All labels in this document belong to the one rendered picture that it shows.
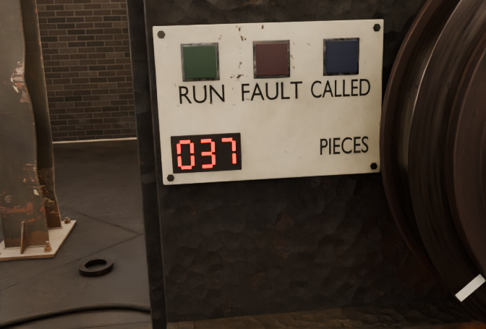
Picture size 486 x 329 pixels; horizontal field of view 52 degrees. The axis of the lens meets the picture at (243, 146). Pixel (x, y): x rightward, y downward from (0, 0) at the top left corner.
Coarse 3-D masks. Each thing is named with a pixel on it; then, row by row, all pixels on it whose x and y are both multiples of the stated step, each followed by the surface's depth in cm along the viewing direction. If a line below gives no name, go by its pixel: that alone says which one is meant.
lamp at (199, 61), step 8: (184, 48) 55; (192, 48) 55; (200, 48) 55; (208, 48) 55; (184, 56) 55; (192, 56) 55; (200, 56) 55; (208, 56) 55; (184, 64) 55; (192, 64) 55; (200, 64) 55; (208, 64) 55; (216, 64) 55; (184, 72) 55; (192, 72) 55; (200, 72) 55; (208, 72) 55; (216, 72) 55
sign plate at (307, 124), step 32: (160, 32) 54; (192, 32) 55; (224, 32) 55; (256, 32) 55; (288, 32) 56; (320, 32) 56; (352, 32) 56; (160, 64) 55; (224, 64) 56; (288, 64) 56; (320, 64) 57; (160, 96) 56; (192, 96) 56; (224, 96) 57; (256, 96) 57; (288, 96) 57; (320, 96) 58; (352, 96) 58; (160, 128) 57; (192, 128) 57; (224, 128) 57; (256, 128) 58; (288, 128) 58; (320, 128) 58; (352, 128) 59; (224, 160) 58; (256, 160) 58; (288, 160) 59; (320, 160) 59; (352, 160) 60
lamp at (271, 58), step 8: (256, 48) 55; (264, 48) 55; (272, 48) 55; (280, 48) 56; (256, 56) 56; (264, 56) 56; (272, 56) 56; (280, 56) 56; (256, 64) 56; (264, 64) 56; (272, 64) 56; (280, 64) 56; (256, 72) 56; (264, 72) 56; (272, 72) 56; (280, 72) 56
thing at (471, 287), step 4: (480, 276) 49; (472, 280) 49; (476, 280) 49; (480, 280) 49; (484, 280) 50; (468, 284) 49; (472, 284) 49; (476, 284) 50; (480, 284) 50; (464, 288) 49; (468, 288) 50; (472, 288) 50; (476, 288) 50; (460, 292) 50; (464, 292) 50; (468, 292) 50; (460, 296) 50; (464, 296) 50; (460, 300) 50
